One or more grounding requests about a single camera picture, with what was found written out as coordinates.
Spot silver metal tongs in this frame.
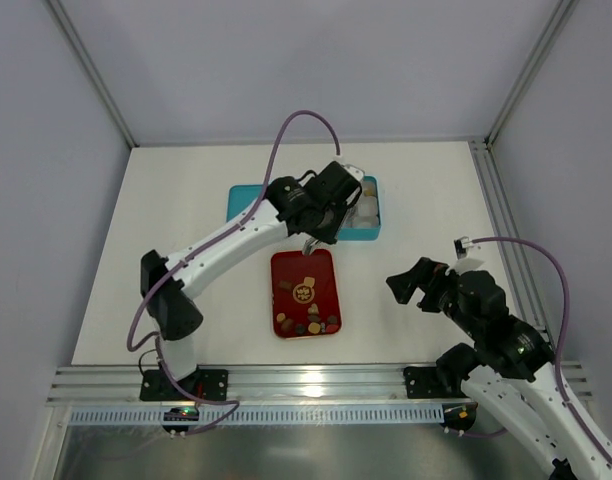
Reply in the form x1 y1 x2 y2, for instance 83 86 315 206
302 238 320 256

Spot teal tin lid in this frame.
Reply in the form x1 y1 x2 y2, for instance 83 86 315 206
226 184 262 222

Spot brown trapezoid chocolate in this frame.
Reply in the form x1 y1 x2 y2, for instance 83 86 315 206
280 319 294 333

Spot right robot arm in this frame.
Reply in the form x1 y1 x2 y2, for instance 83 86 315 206
386 257 612 479

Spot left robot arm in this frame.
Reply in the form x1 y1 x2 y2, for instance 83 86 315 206
135 160 365 401

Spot white paper cup liner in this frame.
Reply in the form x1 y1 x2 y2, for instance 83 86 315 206
356 196 379 217
351 216 380 230

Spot teal square tin box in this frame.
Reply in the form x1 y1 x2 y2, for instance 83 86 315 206
338 176 382 241

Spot red rectangular tray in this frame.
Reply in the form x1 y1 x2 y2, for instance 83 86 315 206
270 249 342 340

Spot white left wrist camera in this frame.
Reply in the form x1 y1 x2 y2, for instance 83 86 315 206
333 155 365 182

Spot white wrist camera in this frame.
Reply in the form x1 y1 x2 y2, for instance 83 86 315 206
451 237 484 274
333 155 365 182

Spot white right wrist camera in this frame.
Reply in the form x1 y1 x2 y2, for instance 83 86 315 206
451 237 484 274

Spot grey slotted cable duct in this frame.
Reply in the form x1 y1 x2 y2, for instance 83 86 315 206
68 403 444 427

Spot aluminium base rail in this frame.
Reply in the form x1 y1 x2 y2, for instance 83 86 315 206
45 362 592 407

